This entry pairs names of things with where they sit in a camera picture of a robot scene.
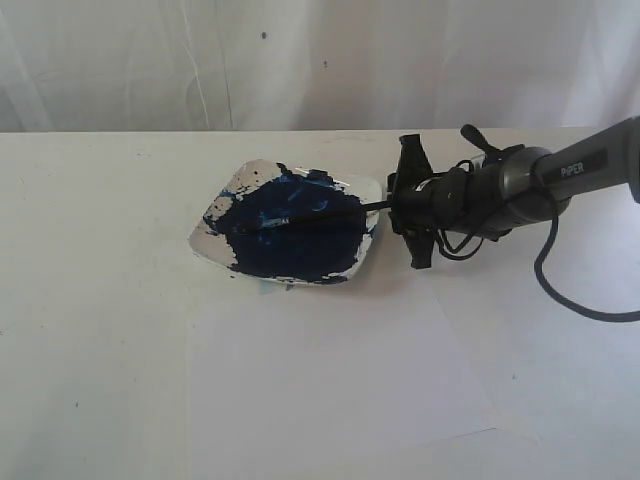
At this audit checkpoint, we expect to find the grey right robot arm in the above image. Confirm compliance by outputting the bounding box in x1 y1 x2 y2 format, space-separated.
387 117 639 269

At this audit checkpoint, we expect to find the black paintbrush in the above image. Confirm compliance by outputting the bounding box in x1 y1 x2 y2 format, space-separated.
235 200 390 234

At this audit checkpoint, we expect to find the white paper sheet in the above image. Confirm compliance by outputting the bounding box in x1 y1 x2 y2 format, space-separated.
187 274 492 479

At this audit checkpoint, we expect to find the white square paint plate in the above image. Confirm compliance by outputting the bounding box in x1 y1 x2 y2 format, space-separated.
188 159 383 285

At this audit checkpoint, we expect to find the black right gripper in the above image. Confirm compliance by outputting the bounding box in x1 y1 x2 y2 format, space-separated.
387 134 505 268

